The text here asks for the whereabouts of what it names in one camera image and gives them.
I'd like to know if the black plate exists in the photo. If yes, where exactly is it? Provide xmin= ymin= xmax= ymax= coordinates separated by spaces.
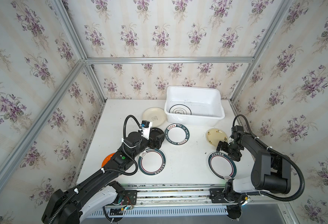
xmin=150 ymin=127 xmax=165 ymax=142

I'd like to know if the yellow cream plate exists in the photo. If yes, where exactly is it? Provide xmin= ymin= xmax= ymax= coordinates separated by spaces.
xmin=205 ymin=128 xmax=229 ymax=147

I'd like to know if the white plate flower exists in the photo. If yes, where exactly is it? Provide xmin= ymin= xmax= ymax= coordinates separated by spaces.
xmin=169 ymin=104 xmax=192 ymax=115

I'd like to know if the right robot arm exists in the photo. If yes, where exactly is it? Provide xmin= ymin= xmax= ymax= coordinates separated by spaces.
xmin=216 ymin=114 xmax=306 ymax=203

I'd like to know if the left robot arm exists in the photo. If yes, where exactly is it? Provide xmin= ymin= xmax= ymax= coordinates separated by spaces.
xmin=41 ymin=115 xmax=165 ymax=224

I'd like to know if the cream plate near bin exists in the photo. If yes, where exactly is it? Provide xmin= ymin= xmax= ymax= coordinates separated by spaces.
xmin=142 ymin=107 xmax=167 ymax=127

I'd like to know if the white plastic bin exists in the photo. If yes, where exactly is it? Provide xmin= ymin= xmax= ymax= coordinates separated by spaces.
xmin=164 ymin=85 xmax=225 ymax=127

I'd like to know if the white plate green red rim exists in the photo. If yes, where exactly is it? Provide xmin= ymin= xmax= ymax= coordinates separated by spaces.
xmin=137 ymin=148 xmax=166 ymax=175

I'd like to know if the white plate green lettered rim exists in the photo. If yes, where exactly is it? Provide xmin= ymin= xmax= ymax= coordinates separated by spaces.
xmin=164 ymin=123 xmax=190 ymax=146

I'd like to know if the orange plate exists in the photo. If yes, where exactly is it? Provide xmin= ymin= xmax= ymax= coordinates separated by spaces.
xmin=101 ymin=153 xmax=115 ymax=167

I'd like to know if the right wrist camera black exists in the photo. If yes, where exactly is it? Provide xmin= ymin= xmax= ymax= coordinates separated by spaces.
xmin=230 ymin=125 xmax=245 ymax=141

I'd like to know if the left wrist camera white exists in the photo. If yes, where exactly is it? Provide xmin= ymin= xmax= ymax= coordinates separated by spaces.
xmin=139 ymin=120 xmax=152 ymax=140

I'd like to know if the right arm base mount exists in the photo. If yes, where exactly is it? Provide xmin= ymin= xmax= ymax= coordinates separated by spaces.
xmin=209 ymin=177 xmax=254 ymax=220

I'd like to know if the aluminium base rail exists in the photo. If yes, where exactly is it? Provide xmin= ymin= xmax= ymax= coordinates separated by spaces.
xmin=82 ymin=183 xmax=288 ymax=219

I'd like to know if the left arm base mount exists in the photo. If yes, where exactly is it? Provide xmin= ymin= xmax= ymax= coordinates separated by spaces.
xmin=102 ymin=181 xmax=137 ymax=224

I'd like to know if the aluminium frame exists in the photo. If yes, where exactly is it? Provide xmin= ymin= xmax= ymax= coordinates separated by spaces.
xmin=0 ymin=1 xmax=291 ymax=194

